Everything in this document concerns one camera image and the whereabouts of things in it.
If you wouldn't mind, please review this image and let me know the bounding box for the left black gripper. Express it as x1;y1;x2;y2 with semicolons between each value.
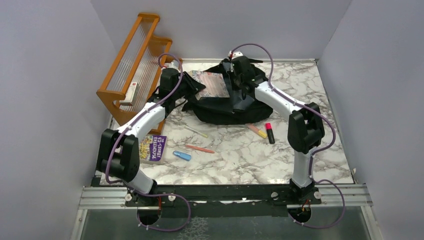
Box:
172;71;206;100

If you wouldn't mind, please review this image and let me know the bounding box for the floral cover book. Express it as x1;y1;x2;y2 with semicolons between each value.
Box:
188;70;230;100

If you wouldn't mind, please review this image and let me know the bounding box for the black backpack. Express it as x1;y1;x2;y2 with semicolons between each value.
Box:
182;59;274;125

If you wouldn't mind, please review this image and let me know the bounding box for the purple treehouse book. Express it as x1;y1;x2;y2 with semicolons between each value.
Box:
139;134;168;164

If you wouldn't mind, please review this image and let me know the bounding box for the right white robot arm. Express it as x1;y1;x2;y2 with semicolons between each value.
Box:
229;56;325;204

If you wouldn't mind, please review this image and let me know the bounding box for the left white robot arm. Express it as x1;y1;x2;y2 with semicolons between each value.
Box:
96;68;206;206

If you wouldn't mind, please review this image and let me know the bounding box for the white yellow-tipped pen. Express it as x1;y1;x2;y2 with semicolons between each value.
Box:
184;125;208;138

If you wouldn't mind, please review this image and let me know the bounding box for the orange pen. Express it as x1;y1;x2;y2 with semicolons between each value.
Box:
185;144;215;154

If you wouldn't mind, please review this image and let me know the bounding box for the orange wooden rack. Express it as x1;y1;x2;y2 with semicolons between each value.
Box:
96;12;174;126

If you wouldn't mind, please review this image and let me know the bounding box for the peach yellow highlighter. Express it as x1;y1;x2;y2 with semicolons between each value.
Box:
246;123;268;139

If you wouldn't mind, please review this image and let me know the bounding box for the black pink highlighter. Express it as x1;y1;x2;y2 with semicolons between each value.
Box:
265;122;276;144

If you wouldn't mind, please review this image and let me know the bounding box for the small white red box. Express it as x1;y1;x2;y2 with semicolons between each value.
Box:
119;81;139;107

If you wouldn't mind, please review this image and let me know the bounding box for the blue glue stick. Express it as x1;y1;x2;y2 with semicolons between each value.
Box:
172;150;192;162

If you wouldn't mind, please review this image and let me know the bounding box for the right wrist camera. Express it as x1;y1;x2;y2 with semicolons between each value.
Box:
228;50;244;61

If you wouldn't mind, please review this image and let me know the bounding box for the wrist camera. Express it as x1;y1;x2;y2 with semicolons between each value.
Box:
228;50;244;61
164;61;180;71

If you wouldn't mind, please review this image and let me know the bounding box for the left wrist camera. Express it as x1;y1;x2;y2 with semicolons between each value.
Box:
164;61;180;71

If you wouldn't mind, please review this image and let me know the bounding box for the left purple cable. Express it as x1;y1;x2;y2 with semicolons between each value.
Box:
104;52;193;233

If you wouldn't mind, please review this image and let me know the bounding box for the purple cable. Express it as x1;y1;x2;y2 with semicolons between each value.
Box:
104;52;193;233
229;43;347;230

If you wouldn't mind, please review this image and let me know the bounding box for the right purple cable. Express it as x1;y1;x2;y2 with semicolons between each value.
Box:
229;43;347;230

